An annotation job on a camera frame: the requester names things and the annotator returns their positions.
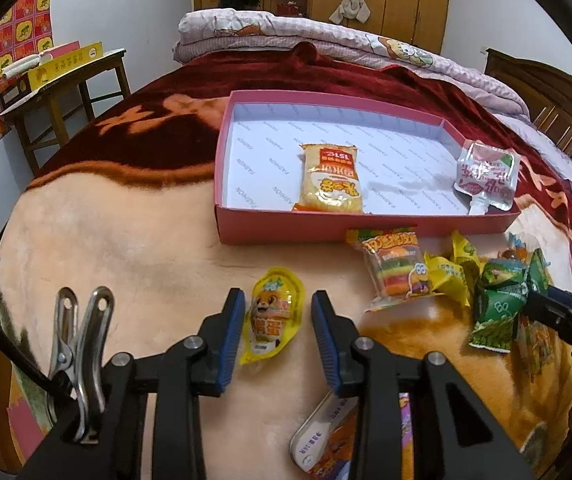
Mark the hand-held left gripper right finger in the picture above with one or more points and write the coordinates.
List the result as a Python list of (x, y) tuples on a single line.
[(323, 340)]

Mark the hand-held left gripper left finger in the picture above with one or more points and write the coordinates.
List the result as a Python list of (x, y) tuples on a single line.
[(231, 330)]

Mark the yellow egg snack packet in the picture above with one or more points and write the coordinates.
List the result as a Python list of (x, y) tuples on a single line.
[(272, 312)]

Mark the green snack packet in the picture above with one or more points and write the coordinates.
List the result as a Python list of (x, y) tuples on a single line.
[(498, 315), (505, 270)]

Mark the clear blue jelly packet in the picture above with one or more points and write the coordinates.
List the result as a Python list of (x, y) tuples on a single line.
[(518, 245)]

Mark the yellow candy packet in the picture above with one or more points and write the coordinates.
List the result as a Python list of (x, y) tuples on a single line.
[(448, 277), (465, 250)]

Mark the burger gummy packet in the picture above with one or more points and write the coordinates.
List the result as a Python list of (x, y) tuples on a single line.
[(398, 270)]

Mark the clear red jelly pouch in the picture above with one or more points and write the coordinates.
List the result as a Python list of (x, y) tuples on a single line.
[(488, 175)]

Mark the yellow rice cracker packet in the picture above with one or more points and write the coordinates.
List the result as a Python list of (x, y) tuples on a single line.
[(330, 177)]

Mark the pink cardboard box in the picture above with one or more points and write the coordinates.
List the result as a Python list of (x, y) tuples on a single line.
[(345, 160)]

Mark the orange fruit gummy packet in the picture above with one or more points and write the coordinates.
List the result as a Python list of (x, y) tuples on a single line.
[(535, 342)]

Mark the white orange snack packet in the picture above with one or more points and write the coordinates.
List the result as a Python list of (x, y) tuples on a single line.
[(323, 430)]

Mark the lavender bed sheet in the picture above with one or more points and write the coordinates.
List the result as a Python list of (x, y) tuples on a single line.
[(560, 160)]

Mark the metal spring clip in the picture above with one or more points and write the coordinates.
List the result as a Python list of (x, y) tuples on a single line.
[(83, 355)]

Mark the red and cream plush blanket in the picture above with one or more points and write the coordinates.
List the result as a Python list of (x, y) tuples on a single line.
[(116, 220)]

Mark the wooden headboard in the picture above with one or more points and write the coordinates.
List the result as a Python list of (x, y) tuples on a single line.
[(555, 95)]

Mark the wooden side table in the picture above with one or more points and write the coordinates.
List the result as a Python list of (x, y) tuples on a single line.
[(66, 95)]

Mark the folded pink cartoon quilt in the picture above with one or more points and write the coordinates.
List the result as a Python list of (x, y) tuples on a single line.
[(355, 35)]

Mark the long yellow box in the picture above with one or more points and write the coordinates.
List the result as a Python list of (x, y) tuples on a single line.
[(63, 67)]

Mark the hanging beige towel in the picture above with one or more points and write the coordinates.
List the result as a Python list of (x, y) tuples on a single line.
[(349, 7)]

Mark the white paper roll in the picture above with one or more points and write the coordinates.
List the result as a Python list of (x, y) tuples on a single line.
[(26, 64)]

